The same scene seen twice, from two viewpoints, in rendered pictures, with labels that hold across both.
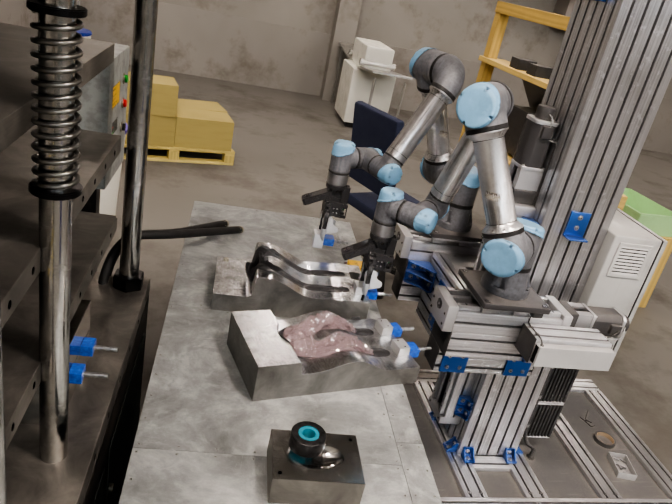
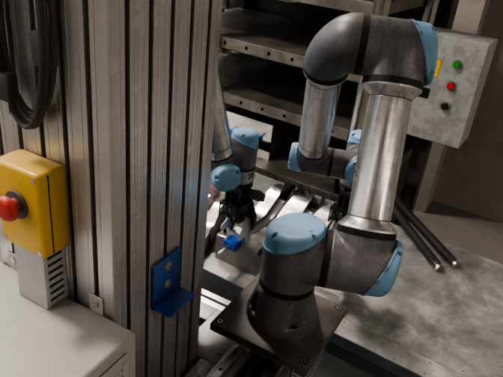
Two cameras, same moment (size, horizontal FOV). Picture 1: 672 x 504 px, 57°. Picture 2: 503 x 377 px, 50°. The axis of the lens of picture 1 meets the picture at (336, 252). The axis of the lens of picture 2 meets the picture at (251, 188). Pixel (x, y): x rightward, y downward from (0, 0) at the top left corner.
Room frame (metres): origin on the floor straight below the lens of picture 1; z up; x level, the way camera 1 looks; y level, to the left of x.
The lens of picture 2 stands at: (2.79, -1.15, 1.80)
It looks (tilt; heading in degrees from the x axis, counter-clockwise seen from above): 27 degrees down; 132
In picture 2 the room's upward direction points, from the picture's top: 7 degrees clockwise
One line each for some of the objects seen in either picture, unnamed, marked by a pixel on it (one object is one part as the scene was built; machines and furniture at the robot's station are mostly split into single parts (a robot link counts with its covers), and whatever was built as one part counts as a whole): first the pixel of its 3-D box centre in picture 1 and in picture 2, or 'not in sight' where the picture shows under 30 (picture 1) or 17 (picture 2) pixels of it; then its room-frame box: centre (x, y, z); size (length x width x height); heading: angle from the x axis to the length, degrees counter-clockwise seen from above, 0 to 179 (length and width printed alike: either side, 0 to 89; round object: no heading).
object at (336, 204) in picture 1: (335, 199); (348, 203); (2.10, 0.04, 1.09); 0.09 x 0.08 x 0.12; 102
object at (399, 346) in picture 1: (412, 349); not in sight; (1.61, -0.29, 0.86); 0.13 x 0.05 x 0.05; 119
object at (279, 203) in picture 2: (298, 269); (287, 212); (1.84, 0.11, 0.92); 0.35 x 0.16 x 0.09; 102
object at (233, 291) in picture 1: (290, 280); (290, 224); (1.85, 0.13, 0.87); 0.50 x 0.26 x 0.14; 102
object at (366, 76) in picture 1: (366, 84); not in sight; (8.24, 0.08, 0.52); 2.19 x 0.57 x 1.03; 15
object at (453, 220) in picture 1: (455, 212); (284, 296); (2.26, -0.41, 1.09); 0.15 x 0.15 x 0.10
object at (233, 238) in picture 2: (373, 293); (230, 244); (1.84, -0.15, 0.89); 0.13 x 0.05 x 0.05; 102
